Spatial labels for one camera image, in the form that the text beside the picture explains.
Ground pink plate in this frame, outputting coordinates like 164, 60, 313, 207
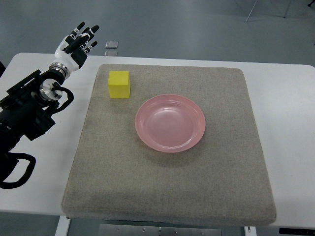
135, 94, 206, 153

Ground beige felt mat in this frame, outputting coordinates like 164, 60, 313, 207
62, 64, 277, 226

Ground yellow foam block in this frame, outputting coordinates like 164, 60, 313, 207
108, 71, 131, 99

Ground metal chair legs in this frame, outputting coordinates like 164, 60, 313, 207
245, 0, 315, 23

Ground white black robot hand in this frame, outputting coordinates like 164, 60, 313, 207
54, 22, 99, 74

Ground floor socket plate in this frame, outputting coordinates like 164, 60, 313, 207
105, 50, 118, 57
105, 40, 119, 49

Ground white table leg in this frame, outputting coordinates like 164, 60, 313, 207
55, 216, 71, 236

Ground lower floor socket plate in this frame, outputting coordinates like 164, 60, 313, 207
105, 50, 118, 57

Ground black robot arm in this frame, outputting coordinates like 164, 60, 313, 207
0, 62, 74, 189

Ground upper floor socket plate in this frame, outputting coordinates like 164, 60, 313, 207
105, 40, 119, 49

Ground metal table base plate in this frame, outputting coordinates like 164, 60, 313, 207
98, 224, 222, 236

